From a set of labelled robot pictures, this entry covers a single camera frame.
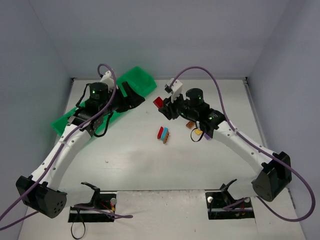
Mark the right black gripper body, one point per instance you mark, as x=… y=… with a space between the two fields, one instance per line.
x=171 y=108

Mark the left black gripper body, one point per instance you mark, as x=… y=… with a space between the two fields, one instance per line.
x=124 y=99

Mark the long red lego brick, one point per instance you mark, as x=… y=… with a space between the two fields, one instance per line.
x=158 y=102

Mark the brown lego plate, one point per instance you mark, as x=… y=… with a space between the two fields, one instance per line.
x=190 y=125

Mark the yellow long lego plate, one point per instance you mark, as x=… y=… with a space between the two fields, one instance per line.
x=198 y=132

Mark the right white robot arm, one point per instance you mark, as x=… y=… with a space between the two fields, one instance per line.
x=271 y=174

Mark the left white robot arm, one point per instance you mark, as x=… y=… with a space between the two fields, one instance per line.
x=42 y=190

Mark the teal lego in stack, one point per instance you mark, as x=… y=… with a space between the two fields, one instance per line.
x=163 y=134

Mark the green divided sorting tray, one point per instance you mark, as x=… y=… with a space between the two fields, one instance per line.
x=94 y=98

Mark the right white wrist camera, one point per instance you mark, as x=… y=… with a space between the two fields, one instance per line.
x=174 y=88

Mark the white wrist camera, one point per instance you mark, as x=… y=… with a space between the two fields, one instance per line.
x=174 y=88
x=108 y=79

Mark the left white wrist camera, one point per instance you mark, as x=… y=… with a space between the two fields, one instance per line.
x=108 y=79

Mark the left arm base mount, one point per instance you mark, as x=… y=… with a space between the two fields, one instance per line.
x=105 y=202

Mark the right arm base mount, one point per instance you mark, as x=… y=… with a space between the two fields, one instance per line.
x=222 y=206

